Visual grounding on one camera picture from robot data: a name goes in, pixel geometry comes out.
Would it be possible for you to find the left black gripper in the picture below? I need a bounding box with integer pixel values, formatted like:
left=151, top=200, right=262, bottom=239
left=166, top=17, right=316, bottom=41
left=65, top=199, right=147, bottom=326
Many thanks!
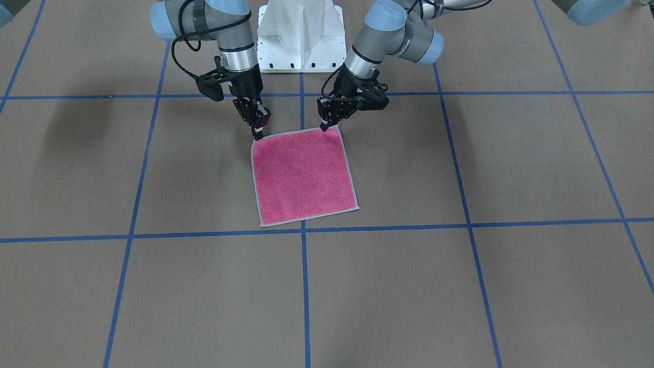
left=317, top=65, right=379, bottom=132

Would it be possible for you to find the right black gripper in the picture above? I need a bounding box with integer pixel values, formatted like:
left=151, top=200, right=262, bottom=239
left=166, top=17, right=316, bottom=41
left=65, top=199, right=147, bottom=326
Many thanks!
left=225, top=69, right=271, bottom=141

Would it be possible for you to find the pink square towel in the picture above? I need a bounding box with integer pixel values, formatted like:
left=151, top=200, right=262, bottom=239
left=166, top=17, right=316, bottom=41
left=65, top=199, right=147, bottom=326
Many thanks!
left=250, top=127, right=359, bottom=227

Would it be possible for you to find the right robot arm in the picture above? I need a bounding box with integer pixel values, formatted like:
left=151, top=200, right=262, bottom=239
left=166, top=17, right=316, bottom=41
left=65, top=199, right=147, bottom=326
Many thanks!
left=150, top=1, right=271, bottom=140

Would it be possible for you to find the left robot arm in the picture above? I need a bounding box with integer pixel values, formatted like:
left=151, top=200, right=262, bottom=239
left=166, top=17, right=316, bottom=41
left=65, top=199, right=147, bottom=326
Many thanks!
left=317, top=1, right=489, bottom=132

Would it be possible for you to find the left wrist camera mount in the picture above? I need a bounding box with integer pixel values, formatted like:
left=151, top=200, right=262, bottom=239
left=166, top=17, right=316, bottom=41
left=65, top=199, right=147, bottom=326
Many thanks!
left=359, top=81, right=389, bottom=111

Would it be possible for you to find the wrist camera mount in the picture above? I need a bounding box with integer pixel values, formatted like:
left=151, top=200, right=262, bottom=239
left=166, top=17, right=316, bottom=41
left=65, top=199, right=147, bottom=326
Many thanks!
left=359, top=81, right=389, bottom=111
left=195, top=70, right=230, bottom=102

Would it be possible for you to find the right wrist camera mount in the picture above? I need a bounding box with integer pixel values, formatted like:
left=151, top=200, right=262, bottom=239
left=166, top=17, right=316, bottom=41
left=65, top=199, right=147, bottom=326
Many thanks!
left=195, top=70, right=230, bottom=102

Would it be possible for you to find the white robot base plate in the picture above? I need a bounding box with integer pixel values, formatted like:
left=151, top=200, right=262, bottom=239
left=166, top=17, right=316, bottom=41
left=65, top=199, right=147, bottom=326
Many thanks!
left=256, top=1, right=346, bottom=73

